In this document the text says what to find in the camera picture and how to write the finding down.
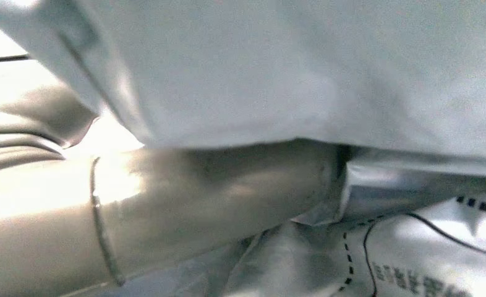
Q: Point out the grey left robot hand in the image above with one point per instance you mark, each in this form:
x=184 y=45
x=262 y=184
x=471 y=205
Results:
x=165 y=205

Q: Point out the white plastic mailer parcel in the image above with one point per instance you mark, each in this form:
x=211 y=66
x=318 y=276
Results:
x=431 y=262
x=267 y=74

